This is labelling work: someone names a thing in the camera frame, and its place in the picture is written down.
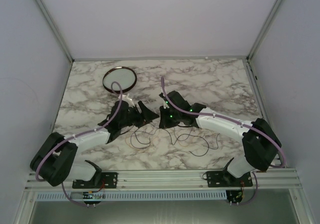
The aluminium back frame rail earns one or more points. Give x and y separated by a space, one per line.
160 58

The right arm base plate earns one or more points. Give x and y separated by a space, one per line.
217 179

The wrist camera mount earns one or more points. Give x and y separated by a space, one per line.
127 101
165 102

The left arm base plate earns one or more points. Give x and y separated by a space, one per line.
104 180

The left controller board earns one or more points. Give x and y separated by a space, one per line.
92 199

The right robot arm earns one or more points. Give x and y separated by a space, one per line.
260 144

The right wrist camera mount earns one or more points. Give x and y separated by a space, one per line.
165 102

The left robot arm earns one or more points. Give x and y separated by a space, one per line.
58 159

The front aluminium rail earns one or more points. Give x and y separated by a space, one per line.
157 180

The right aluminium frame rail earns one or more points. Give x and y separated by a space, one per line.
253 81

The aluminium frame post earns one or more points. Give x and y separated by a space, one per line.
264 29
55 30

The left aluminium frame post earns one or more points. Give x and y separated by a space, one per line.
55 30

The round brown-rimmed white dish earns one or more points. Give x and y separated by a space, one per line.
124 76

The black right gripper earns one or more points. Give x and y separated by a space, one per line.
163 122

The controller board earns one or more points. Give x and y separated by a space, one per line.
235 197
92 199

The right controller board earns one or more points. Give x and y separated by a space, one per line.
235 197

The aluminium frame rail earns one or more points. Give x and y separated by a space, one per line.
160 58
253 81

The right aluminium frame post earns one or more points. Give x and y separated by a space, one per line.
264 29

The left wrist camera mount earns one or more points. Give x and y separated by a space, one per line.
127 101

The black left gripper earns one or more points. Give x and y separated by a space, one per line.
147 116

